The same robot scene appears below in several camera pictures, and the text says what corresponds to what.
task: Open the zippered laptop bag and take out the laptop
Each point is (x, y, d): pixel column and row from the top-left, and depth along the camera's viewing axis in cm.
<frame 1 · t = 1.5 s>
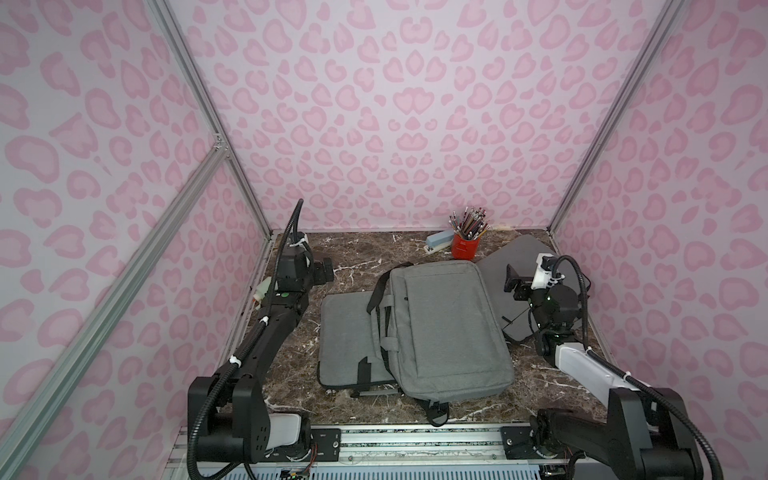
left hand: (315, 258, 86), fingers open
right hand: (525, 265, 84), fingers open
grey zippered laptop bag: (440, 333, 85), point 9 cm above the table
flat grey laptop sleeve: (347, 356, 87), point 3 cm above the table
red pencil cup: (465, 249, 107), point 7 cm above the table
bundle of coloured pencils: (471, 225, 106), point 14 cm above the table

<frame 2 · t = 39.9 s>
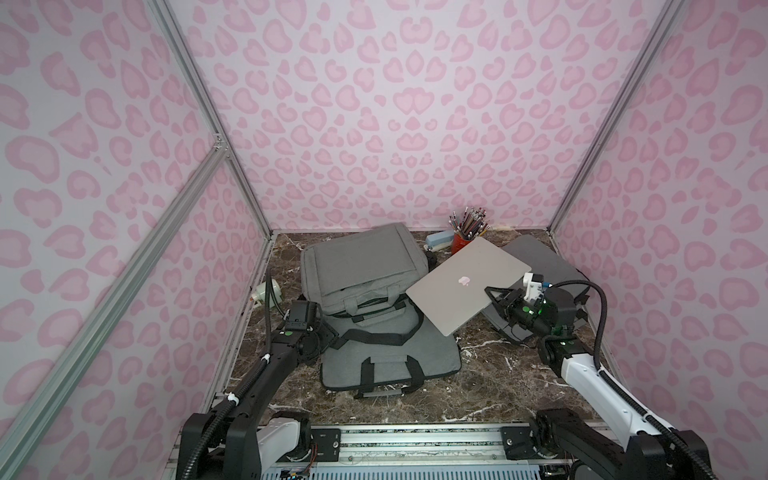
left hand: (331, 335, 87), fingers open
right hand: (486, 290, 79), fingers closed
grey zippered laptop bag: (362, 271, 99), point 9 cm above the table
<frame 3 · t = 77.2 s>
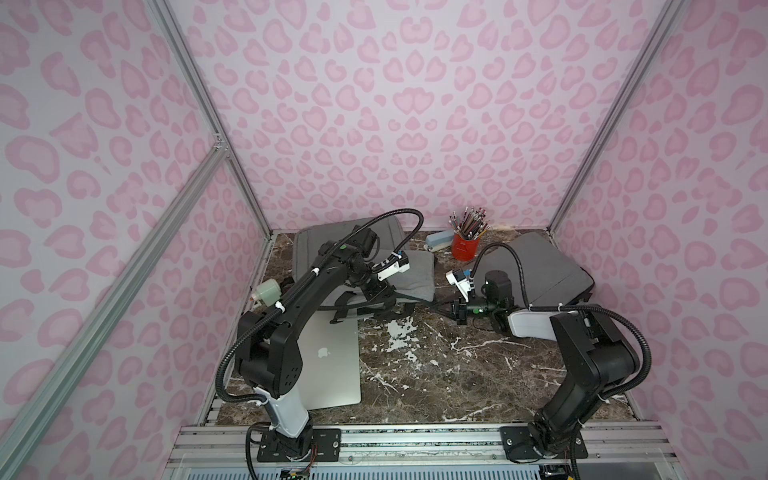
left hand: (389, 289, 84), fingers closed
right hand: (437, 310, 85), fingers closed
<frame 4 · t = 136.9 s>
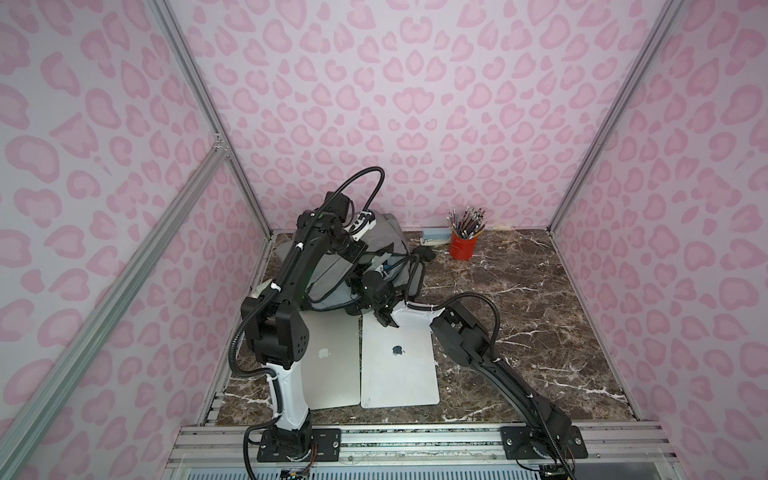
left hand: (361, 249, 88), fingers closed
right hand: (341, 259, 97), fingers closed
silver white laptop: (398, 364, 88), on the table
